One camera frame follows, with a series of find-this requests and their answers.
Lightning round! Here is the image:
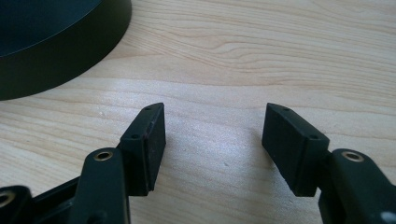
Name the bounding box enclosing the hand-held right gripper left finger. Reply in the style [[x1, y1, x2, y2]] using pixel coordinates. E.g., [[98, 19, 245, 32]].
[[68, 102, 167, 224]]

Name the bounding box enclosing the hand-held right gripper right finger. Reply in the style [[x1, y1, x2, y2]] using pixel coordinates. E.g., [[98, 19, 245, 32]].
[[261, 103, 396, 224]]

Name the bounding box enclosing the black round container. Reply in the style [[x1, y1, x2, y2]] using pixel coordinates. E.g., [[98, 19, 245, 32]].
[[0, 0, 133, 102]]

